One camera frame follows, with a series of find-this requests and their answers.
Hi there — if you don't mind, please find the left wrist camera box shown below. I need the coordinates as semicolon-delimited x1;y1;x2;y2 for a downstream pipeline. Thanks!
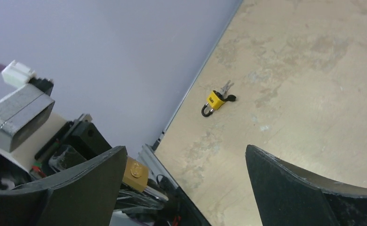
0;60;55;153

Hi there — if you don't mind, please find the brass padlock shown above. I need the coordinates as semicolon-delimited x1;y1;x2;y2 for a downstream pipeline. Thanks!
122;157;149;192

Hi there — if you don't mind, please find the yellow black padlock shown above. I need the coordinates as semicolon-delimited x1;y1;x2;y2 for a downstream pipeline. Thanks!
201;80;237;117

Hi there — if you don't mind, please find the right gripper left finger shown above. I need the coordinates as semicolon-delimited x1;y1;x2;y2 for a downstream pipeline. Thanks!
0;146;128;226

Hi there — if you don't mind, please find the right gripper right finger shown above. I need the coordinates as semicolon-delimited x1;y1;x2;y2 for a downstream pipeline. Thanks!
245;145;367;226

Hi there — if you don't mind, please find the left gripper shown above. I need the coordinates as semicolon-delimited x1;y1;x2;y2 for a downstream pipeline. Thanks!
0;113;168;226

